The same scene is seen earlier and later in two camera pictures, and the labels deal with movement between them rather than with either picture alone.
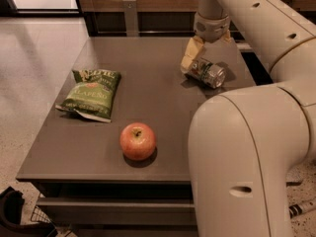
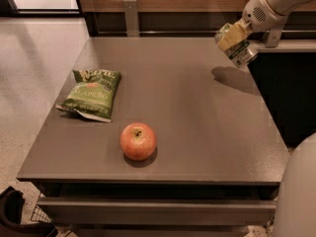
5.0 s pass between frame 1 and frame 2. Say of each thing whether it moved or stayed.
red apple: stayed
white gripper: moved
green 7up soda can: moved
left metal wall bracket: stayed
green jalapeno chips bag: stayed
